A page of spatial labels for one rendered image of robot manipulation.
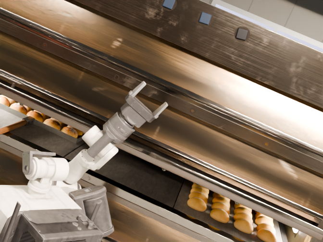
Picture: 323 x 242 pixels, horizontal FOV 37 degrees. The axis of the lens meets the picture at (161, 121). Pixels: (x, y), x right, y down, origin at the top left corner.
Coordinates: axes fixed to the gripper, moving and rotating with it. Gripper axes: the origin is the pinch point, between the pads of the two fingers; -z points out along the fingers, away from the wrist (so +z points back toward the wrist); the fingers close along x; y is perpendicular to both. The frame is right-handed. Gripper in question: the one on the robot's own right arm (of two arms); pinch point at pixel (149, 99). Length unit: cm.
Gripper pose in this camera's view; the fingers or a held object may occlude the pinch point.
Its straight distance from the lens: 161.5
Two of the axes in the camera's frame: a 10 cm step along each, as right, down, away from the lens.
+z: -7.2, 6.7, 1.8
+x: -6.7, -6.2, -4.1
